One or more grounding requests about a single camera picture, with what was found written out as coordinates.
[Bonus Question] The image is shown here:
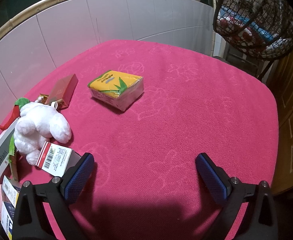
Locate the blue white medicine box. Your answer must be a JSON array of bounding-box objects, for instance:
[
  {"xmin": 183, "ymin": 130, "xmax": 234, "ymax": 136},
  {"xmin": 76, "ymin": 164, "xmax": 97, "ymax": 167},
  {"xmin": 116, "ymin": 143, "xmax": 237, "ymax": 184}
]
[{"xmin": 1, "ymin": 202, "xmax": 15, "ymax": 240}]

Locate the white red barcode box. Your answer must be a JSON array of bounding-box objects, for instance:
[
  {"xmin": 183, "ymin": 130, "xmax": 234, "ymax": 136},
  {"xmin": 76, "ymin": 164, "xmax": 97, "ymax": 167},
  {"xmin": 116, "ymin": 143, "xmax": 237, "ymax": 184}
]
[{"xmin": 36, "ymin": 142, "xmax": 81, "ymax": 177}]

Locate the white plush bunny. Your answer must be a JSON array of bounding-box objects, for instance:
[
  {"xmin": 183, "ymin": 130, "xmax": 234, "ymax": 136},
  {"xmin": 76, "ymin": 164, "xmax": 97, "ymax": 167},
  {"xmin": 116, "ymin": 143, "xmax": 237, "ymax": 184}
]
[{"xmin": 14, "ymin": 102, "xmax": 72, "ymax": 166}]

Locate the red chili plush toy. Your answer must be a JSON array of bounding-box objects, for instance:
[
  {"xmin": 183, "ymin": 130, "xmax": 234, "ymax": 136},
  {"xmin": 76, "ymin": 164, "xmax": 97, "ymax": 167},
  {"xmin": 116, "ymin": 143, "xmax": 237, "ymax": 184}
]
[{"xmin": 0, "ymin": 98, "xmax": 30, "ymax": 131}]

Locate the dark red box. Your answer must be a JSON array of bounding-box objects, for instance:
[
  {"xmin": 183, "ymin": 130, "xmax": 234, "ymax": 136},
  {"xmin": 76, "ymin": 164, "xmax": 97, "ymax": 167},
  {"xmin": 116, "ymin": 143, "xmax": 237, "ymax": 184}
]
[{"xmin": 45, "ymin": 74, "xmax": 78, "ymax": 111}]

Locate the yellow tissue pack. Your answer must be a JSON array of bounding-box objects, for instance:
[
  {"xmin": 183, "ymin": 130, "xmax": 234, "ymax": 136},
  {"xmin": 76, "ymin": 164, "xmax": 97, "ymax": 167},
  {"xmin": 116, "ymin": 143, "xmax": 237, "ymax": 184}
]
[{"xmin": 87, "ymin": 70, "xmax": 144, "ymax": 112}]

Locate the gold candy wrapper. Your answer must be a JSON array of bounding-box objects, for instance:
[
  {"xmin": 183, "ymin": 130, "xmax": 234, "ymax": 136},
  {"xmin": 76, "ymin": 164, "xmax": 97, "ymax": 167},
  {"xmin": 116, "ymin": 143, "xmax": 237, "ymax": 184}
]
[{"xmin": 35, "ymin": 94, "xmax": 63, "ymax": 111}]

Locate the white panel board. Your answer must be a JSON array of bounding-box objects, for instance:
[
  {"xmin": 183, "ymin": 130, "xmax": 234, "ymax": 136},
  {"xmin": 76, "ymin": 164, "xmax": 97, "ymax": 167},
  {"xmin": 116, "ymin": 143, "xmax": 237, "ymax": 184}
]
[{"xmin": 0, "ymin": 0, "xmax": 214, "ymax": 124}]

